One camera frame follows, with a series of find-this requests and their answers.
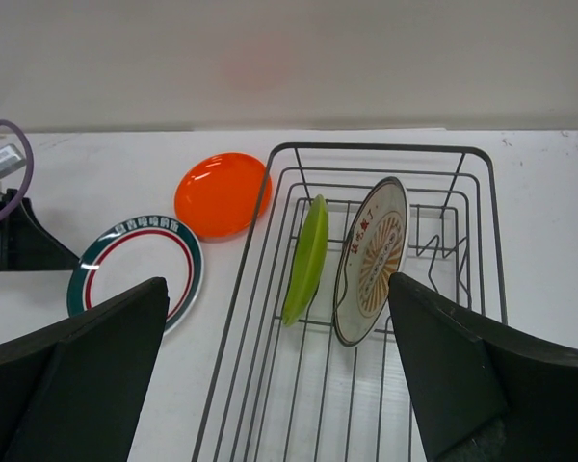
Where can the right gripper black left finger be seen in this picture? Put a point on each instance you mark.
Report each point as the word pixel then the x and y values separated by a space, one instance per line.
pixel 74 390

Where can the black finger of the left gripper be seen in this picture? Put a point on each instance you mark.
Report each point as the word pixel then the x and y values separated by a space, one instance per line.
pixel 26 246

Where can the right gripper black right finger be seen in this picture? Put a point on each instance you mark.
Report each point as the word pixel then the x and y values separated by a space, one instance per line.
pixel 481 390

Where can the white plate green red rim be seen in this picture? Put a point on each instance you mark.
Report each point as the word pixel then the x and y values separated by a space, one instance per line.
pixel 133 251

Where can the orange sunburst pattern plate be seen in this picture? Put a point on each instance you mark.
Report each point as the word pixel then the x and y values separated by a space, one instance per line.
pixel 374 248

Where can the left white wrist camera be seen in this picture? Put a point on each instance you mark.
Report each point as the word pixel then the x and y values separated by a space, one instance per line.
pixel 0 161

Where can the grey wire dish rack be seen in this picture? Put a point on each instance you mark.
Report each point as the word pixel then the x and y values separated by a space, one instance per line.
pixel 308 368

